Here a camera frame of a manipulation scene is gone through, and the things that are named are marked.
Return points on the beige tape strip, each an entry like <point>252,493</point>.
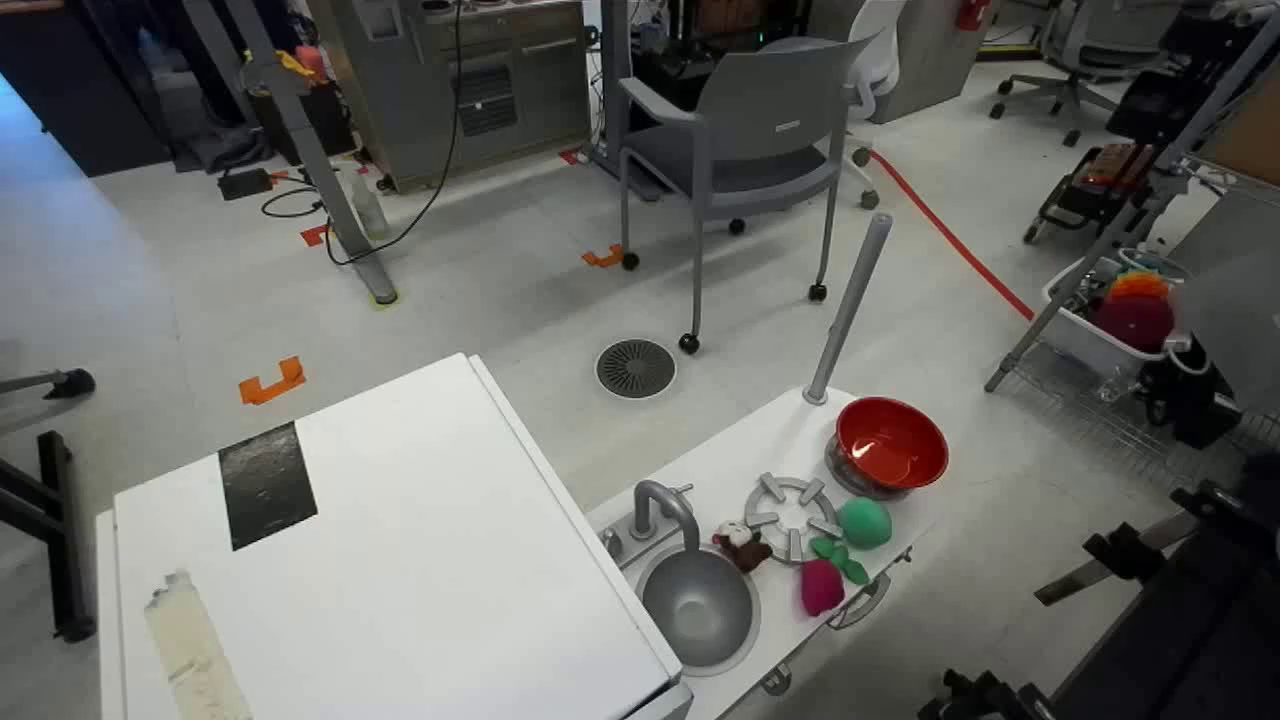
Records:
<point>192,653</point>

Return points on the red ball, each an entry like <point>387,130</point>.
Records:
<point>1137,322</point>

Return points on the gray chair with wheels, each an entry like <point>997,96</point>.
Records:
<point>764,123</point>

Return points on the white cabinet box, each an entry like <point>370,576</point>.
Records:
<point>442,573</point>

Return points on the round green toy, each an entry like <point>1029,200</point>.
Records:
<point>867,523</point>

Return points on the gray upright pole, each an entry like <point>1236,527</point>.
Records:
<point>847,309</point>

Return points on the white bin with toys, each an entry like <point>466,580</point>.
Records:
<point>1083,332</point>

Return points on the gray swivel office chair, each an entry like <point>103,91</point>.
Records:
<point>1066,75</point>

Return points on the flat black floor device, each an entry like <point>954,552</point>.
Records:
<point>247,180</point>

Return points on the gray toy sink basin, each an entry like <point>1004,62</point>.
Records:
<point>698,604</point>

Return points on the black cart with orange items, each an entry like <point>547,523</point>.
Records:
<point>1103,180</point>

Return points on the black stand frame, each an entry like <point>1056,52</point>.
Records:
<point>61,535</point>

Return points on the gray metal cabinet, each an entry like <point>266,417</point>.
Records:
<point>401,81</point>

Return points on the gray slanted table leg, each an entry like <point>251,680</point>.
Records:
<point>312,147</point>

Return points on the white toy kitchen counter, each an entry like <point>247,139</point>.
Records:
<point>747,453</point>

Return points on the red plastic bowl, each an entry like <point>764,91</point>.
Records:
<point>891,445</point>

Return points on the gray toy burner grate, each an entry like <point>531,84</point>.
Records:
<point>789,499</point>

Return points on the round dark floor drain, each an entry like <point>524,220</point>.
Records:
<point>635,366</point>

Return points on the small green toy vegetable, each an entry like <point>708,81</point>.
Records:
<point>837,559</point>

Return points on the gray tripod leg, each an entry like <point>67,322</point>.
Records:
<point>1135,211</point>

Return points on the gray toy faucet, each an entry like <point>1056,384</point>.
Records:
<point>663,499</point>

